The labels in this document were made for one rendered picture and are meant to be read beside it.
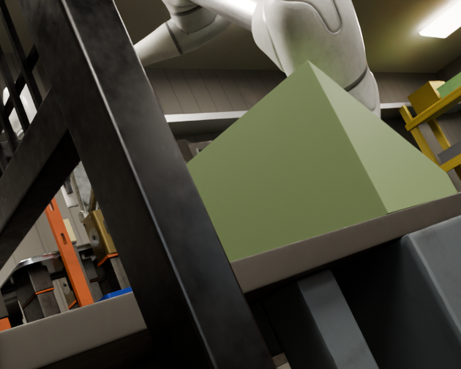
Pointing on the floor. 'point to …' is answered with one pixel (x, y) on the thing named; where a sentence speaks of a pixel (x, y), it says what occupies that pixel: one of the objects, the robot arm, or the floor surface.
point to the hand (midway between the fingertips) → (64, 213)
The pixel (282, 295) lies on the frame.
